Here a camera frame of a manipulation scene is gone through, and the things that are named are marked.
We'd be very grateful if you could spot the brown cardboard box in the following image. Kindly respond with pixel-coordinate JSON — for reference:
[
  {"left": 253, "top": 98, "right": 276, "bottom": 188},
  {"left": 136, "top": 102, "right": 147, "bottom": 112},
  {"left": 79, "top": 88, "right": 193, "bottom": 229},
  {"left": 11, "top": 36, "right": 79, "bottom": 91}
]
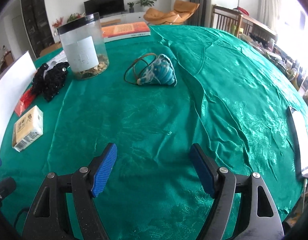
[{"left": 39, "top": 41, "right": 62, "bottom": 57}]

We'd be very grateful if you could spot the black television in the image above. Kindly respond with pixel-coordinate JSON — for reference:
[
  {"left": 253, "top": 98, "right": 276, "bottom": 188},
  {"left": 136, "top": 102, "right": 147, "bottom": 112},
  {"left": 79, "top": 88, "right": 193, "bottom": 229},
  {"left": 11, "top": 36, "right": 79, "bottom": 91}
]
[{"left": 84, "top": 0, "right": 125, "bottom": 16}]

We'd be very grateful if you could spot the orange lounge chair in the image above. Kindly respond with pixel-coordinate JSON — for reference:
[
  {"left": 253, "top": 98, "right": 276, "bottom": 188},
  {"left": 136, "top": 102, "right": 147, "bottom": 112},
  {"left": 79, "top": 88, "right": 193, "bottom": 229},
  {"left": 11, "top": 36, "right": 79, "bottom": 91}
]
[{"left": 143, "top": 0, "right": 200, "bottom": 26}]

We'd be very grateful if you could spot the smartphone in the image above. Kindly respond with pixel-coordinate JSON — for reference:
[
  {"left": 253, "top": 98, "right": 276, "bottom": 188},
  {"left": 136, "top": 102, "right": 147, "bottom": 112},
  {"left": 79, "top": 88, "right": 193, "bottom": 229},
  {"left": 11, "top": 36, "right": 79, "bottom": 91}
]
[{"left": 286, "top": 106, "right": 308, "bottom": 178}]

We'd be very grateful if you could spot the wooden dining chair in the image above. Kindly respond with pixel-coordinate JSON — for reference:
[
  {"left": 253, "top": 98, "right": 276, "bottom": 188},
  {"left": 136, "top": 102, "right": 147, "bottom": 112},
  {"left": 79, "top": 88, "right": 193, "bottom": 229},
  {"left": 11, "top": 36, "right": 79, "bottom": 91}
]
[{"left": 3, "top": 51, "right": 15, "bottom": 68}]

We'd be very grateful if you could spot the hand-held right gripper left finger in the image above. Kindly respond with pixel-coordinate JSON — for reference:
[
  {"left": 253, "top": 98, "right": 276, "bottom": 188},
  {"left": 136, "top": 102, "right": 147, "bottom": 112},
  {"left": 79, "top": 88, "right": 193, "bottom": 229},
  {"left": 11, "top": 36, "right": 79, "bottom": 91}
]
[{"left": 22, "top": 142, "right": 118, "bottom": 240}]

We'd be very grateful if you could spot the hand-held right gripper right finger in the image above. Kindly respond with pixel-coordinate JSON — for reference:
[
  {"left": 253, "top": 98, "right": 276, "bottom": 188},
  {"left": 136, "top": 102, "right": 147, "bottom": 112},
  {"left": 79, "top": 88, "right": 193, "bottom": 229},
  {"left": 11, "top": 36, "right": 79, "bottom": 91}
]
[{"left": 189, "top": 143, "right": 285, "bottom": 240}]

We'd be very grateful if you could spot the black display cabinet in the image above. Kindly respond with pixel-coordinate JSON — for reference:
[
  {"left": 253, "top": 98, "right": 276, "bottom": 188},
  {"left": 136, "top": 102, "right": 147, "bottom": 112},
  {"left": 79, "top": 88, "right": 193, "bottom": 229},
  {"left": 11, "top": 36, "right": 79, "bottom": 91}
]
[{"left": 20, "top": 0, "right": 56, "bottom": 53}]

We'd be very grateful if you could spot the teal fabric pouch with cord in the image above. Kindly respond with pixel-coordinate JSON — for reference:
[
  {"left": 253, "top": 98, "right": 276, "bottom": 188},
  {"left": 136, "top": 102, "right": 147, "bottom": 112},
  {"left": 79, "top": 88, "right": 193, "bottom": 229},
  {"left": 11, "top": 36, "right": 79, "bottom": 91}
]
[{"left": 124, "top": 53, "right": 178, "bottom": 88}]

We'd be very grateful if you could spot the white cardboard box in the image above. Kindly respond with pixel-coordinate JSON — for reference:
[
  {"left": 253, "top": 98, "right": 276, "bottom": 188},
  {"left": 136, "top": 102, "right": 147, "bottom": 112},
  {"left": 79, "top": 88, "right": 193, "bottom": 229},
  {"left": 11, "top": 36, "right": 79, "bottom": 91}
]
[{"left": 0, "top": 50, "right": 37, "bottom": 160}]

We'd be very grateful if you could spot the red flat packet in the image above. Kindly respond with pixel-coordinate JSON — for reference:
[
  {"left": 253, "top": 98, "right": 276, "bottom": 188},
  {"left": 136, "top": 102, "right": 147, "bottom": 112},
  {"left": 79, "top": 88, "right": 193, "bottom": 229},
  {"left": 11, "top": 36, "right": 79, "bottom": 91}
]
[{"left": 14, "top": 89, "right": 40, "bottom": 117}]

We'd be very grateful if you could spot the clear jar with black lid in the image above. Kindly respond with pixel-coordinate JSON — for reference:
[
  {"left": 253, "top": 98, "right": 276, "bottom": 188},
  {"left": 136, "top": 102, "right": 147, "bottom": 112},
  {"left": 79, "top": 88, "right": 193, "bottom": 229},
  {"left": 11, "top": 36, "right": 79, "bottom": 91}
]
[{"left": 56, "top": 12, "right": 110, "bottom": 80}]

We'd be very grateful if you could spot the orange book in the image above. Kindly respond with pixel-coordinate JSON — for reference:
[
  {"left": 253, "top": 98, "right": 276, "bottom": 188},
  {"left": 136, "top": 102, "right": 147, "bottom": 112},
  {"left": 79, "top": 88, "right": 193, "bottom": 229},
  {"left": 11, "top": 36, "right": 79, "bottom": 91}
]
[{"left": 101, "top": 22, "right": 151, "bottom": 43}]

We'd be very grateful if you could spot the clear plastic packet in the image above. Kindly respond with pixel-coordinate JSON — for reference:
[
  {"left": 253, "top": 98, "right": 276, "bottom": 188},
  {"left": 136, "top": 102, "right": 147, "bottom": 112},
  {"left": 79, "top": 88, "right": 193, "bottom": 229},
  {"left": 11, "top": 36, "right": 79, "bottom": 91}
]
[{"left": 45, "top": 55, "right": 67, "bottom": 68}]

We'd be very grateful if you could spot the white television cabinet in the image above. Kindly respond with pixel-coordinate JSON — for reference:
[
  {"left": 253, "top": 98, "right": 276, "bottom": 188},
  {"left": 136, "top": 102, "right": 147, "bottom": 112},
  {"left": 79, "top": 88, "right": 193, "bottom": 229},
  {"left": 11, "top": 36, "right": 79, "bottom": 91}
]
[{"left": 100, "top": 11, "right": 149, "bottom": 27}]

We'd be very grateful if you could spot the bushy green potted plant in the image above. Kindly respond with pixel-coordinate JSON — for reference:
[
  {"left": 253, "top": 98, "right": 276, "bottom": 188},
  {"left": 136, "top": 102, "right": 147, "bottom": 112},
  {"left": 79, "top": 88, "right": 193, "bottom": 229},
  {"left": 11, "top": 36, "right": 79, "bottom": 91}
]
[{"left": 66, "top": 13, "right": 83, "bottom": 23}]

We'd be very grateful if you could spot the black beaded hair net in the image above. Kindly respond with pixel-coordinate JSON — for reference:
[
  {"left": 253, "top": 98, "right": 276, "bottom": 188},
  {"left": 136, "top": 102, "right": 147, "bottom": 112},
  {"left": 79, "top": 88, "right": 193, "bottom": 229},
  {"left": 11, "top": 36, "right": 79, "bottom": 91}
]
[{"left": 31, "top": 62, "right": 70, "bottom": 102}]

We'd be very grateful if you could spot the green satin tablecloth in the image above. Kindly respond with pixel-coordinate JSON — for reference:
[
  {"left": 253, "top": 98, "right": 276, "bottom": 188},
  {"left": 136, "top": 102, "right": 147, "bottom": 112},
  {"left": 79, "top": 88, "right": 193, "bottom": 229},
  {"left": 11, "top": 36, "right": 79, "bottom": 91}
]
[{"left": 0, "top": 24, "right": 308, "bottom": 240}]

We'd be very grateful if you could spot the large green potted plant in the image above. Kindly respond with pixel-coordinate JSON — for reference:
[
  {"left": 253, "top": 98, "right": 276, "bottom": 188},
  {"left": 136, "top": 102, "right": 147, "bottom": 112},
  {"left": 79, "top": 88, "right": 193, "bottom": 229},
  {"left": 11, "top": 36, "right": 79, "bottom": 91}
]
[{"left": 136, "top": 0, "right": 157, "bottom": 8}]

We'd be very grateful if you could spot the clutter of small household goods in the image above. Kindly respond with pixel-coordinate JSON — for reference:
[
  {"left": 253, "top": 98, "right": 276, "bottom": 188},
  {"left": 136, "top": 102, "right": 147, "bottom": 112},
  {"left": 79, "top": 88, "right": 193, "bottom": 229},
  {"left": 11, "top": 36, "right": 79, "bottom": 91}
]
[{"left": 244, "top": 34, "right": 308, "bottom": 98}]

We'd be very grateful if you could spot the yellow tissue pack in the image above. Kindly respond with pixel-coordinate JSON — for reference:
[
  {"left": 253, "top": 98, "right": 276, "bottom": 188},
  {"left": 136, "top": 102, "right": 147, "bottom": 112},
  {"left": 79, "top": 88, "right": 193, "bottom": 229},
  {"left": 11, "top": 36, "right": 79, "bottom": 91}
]
[{"left": 12, "top": 105, "right": 44, "bottom": 152}]

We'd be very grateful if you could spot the dark wooden railed bench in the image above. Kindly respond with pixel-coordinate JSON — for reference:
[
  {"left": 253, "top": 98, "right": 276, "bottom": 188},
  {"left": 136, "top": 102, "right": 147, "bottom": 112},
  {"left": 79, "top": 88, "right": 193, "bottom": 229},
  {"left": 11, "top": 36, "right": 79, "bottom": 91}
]
[{"left": 212, "top": 5, "right": 278, "bottom": 43}]

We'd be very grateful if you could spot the white curtain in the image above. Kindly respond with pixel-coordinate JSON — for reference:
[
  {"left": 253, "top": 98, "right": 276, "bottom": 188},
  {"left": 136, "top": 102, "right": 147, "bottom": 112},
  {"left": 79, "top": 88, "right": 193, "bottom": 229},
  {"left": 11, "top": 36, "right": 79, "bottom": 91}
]
[{"left": 254, "top": 0, "right": 294, "bottom": 35}]

